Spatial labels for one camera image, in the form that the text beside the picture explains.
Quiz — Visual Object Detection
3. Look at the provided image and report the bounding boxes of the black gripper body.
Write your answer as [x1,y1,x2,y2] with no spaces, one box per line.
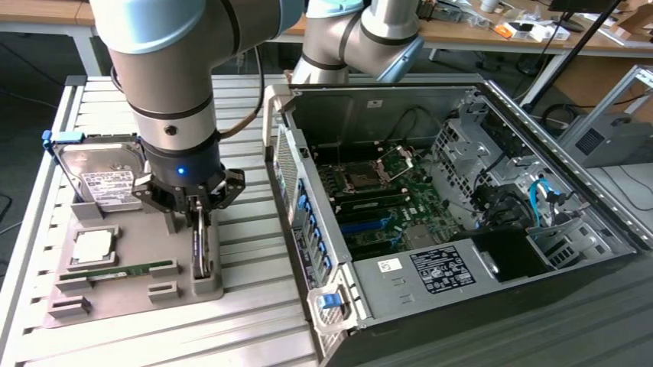
[144,140,227,199]

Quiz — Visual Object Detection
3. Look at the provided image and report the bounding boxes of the graphics card with black fan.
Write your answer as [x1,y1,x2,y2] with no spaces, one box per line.
[191,208,213,280]

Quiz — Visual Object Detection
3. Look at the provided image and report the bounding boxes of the hard disk in blue carrier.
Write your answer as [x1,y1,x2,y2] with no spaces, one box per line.
[41,129,153,213]

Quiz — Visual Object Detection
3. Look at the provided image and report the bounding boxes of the open grey PC case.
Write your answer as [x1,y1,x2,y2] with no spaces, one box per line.
[261,74,653,367]

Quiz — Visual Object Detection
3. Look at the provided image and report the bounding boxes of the grey plastic parts rack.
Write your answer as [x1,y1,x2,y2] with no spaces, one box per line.
[41,196,227,330]

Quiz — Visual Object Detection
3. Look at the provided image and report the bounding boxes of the silver CPU chip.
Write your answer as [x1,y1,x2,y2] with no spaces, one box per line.
[70,230,115,265]

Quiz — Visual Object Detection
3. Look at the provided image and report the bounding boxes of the green RAM stick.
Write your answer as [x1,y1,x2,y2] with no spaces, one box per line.
[58,260,175,282]

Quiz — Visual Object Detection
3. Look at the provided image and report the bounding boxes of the CPU socket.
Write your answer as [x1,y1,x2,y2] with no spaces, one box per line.
[340,162,388,192]

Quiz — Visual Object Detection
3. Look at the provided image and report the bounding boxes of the black RAM stick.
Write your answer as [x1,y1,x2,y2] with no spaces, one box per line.
[334,193,412,215]

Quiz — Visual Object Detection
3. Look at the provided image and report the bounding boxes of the metal socket cover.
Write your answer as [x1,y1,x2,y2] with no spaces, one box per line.
[374,145,418,180]

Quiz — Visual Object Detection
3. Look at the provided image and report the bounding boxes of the square chipset heat sink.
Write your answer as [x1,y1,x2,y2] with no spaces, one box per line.
[404,225,439,249]

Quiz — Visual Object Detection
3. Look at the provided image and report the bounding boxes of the grey power supply unit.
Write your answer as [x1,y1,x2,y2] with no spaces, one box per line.
[350,239,503,320]

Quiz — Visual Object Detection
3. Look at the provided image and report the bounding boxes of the perforated metal drive cage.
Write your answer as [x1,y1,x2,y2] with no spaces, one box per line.
[430,97,519,194]

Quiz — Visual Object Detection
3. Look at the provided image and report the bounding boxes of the metal disk bay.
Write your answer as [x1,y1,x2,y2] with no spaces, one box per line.
[524,212,631,271]

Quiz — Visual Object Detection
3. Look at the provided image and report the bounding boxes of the orange and white box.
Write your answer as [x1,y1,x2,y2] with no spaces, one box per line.
[491,21,534,39]

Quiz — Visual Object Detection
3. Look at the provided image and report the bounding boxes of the small white box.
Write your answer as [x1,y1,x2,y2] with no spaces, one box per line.
[530,24,570,42]

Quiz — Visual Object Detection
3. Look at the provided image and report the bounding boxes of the grey computer tower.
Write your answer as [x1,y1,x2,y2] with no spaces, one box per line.
[558,112,653,169]

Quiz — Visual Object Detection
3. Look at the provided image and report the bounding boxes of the black stand pole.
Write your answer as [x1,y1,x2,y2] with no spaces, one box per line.
[519,0,627,112]

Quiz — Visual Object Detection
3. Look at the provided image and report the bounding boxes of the black monitor stand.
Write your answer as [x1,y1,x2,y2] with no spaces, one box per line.
[547,0,586,32]

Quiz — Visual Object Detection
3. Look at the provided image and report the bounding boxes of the brown cardboard piece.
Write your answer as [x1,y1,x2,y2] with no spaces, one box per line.
[614,0,653,37]

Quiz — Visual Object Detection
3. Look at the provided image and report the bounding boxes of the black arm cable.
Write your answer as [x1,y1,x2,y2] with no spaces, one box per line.
[217,45,265,137]

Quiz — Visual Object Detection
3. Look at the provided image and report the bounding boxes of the wooden desk with grey frame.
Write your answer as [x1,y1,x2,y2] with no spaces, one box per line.
[420,0,653,77]
[0,0,307,76]

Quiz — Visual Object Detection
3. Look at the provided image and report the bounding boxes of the black wire bundle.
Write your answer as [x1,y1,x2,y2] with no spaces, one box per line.
[468,183,530,230]

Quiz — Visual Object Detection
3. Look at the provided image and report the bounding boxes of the light blue wire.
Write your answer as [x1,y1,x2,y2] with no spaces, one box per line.
[527,176,567,229]

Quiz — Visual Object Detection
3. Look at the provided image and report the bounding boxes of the black cable coil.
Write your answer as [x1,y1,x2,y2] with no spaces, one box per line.
[538,103,581,133]

